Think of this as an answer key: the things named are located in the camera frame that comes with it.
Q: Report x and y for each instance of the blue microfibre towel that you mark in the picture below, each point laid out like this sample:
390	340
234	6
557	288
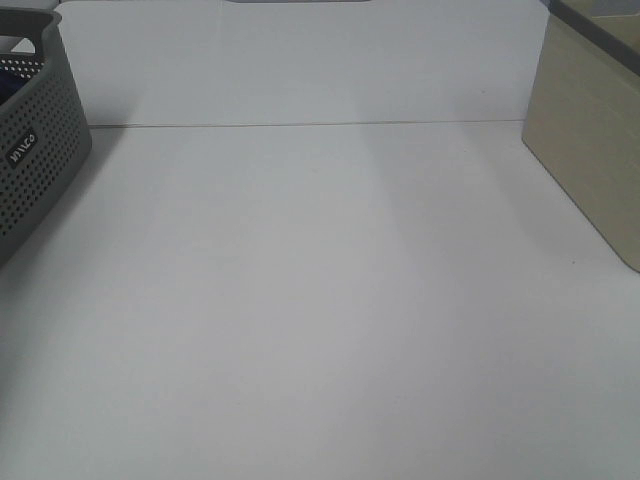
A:
9	85

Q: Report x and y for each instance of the beige storage box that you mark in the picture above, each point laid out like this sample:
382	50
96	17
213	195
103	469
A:
582	121

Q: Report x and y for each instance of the grey perforated plastic basket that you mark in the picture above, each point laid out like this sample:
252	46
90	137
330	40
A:
45	137

